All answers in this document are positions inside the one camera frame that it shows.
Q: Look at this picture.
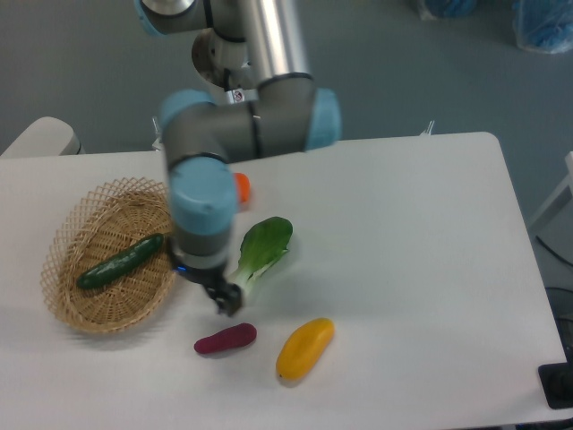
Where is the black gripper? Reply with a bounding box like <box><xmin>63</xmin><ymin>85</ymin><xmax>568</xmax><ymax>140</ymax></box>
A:
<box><xmin>167</xmin><ymin>236</ymin><xmax>243</xmax><ymax>317</ymax></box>

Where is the green cucumber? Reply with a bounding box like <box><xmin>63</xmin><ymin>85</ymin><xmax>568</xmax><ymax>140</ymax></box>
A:
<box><xmin>76</xmin><ymin>233</ymin><xmax>165</xmax><ymax>290</ymax></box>

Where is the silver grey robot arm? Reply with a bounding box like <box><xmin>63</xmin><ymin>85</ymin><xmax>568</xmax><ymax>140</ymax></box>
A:
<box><xmin>134</xmin><ymin>1</ymin><xmax>342</xmax><ymax>315</ymax></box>

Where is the woven wicker basket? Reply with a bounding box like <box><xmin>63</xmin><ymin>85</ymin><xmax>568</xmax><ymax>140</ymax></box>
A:
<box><xmin>40</xmin><ymin>177</ymin><xmax>175</xmax><ymax>333</ymax></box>

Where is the purple sweet potato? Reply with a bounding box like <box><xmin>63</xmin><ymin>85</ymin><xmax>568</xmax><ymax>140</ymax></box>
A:
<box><xmin>193</xmin><ymin>322</ymin><xmax>258</xmax><ymax>355</ymax></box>

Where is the green bok choy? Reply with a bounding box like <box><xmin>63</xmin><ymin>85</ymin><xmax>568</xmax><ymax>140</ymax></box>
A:
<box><xmin>228</xmin><ymin>216</ymin><xmax>294</xmax><ymax>305</ymax></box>

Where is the yellow mango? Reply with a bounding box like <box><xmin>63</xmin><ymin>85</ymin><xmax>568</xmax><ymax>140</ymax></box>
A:
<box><xmin>276</xmin><ymin>317</ymin><xmax>335</xmax><ymax>381</ymax></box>

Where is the orange tomato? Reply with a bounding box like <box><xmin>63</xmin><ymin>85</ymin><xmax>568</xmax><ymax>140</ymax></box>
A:
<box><xmin>234</xmin><ymin>173</ymin><xmax>251</xmax><ymax>203</ymax></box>

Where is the white chair armrest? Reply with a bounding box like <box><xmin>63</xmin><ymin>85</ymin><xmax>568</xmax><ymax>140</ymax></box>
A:
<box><xmin>1</xmin><ymin>116</ymin><xmax>85</xmax><ymax>159</ymax></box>

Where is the black device at edge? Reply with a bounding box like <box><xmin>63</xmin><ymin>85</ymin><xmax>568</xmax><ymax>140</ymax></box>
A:
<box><xmin>538</xmin><ymin>363</ymin><xmax>572</xmax><ymax>409</ymax></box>

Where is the white furniture leg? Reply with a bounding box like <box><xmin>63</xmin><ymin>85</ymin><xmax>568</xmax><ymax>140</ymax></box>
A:
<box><xmin>526</xmin><ymin>152</ymin><xmax>572</xmax><ymax>234</ymax></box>

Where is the blue plastic bag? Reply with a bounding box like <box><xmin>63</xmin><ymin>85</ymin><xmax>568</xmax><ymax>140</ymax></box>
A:
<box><xmin>512</xmin><ymin>0</ymin><xmax>572</xmax><ymax>55</ymax></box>

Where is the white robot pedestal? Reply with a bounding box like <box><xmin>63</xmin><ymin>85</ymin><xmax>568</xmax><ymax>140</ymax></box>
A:
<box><xmin>150</xmin><ymin>29</ymin><xmax>261</xmax><ymax>152</ymax></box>

